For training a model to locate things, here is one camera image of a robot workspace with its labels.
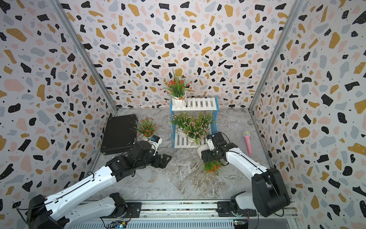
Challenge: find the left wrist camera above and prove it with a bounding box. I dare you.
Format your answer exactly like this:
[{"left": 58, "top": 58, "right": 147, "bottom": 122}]
[{"left": 148, "top": 135, "right": 162, "bottom": 156}]

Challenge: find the pink flower pot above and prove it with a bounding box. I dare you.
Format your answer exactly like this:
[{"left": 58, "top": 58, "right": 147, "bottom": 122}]
[
  {"left": 195, "top": 113, "right": 214, "bottom": 136},
  {"left": 170, "top": 112, "right": 193, "bottom": 138},
  {"left": 187, "top": 121, "right": 204, "bottom": 147}
]

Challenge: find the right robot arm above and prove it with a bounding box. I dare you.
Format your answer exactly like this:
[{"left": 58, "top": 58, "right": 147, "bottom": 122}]
[{"left": 197, "top": 132, "right": 291, "bottom": 217}]

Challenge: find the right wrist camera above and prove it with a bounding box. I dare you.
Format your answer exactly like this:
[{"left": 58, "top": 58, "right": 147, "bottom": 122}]
[{"left": 206, "top": 135, "right": 215, "bottom": 151}]

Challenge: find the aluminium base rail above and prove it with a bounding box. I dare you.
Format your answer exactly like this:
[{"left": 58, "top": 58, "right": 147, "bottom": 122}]
[{"left": 66, "top": 200, "right": 302, "bottom": 229}]

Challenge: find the pink flower pot back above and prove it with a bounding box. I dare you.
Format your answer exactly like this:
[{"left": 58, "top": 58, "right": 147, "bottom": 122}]
[{"left": 170, "top": 112, "right": 193, "bottom": 138}]

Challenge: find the blue white wooden rack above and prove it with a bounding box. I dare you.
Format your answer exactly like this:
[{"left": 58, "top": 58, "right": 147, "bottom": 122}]
[{"left": 170, "top": 97, "right": 219, "bottom": 149}]

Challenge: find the black case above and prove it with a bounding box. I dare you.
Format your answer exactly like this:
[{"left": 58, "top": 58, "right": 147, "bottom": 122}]
[{"left": 101, "top": 114, "right": 138, "bottom": 155}]

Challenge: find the red flower pot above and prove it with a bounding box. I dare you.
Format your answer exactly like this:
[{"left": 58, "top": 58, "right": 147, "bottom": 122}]
[
  {"left": 135, "top": 118, "right": 158, "bottom": 141},
  {"left": 164, "top": 68, "right": 192, "bottom": 110},
  {"left": 197, "top": 144, "right": 227, "bottom": 175}
]

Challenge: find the pink toy microphone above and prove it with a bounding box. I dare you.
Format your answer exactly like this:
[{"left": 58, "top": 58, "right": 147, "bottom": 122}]
[{"left": 243, "top": 130, "right": 253, "bottom": 155}]

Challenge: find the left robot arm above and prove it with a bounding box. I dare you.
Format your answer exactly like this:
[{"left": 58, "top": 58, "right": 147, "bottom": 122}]
[{"left": 17, "top": 141, "right": 172, "bottom": 229}]

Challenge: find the pink flower pot front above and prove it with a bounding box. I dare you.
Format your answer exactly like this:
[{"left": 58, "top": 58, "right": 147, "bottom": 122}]
[{"left": 187, "top": 121, "right": 204, "bottom": 147}]

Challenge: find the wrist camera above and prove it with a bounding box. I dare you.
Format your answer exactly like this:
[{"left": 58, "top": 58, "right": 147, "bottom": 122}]
[
  {"left": 148, "top": 135, "right": 162, "bottom": 156},
  {"left": 206, "top": 135, "right": 215, "bottom": 151}
]

